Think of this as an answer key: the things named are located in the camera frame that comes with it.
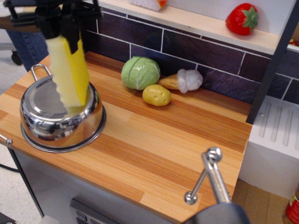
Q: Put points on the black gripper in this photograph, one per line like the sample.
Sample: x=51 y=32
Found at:
x=47 y=17

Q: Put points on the yellow sponge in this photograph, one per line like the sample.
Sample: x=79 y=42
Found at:
x=69 y=71

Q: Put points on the upturned stainless steel pot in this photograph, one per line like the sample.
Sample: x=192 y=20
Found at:
x=48 y=126

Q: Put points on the person in blue jeans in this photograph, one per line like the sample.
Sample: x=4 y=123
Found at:
x=31 y=47

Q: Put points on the green toy cabbage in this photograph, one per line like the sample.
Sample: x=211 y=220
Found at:
x=140 y=72

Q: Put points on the yellow toy potato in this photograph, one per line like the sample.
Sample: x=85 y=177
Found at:
x=156 y=95

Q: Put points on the red toy strawberry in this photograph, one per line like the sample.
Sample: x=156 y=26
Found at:
x=243 y=19

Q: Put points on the grey oven control panel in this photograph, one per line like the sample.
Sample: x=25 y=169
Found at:
x=86 y=215

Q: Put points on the white dish rack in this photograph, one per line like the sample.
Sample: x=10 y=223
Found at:
x=271 y=160

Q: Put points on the red labelled jar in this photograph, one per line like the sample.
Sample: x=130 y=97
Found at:
x=291 y=214

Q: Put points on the metal rail knob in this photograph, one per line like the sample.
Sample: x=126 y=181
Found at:
x=8 y=142

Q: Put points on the dark wooden shelf frame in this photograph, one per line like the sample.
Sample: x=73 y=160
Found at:
x=236 y=66

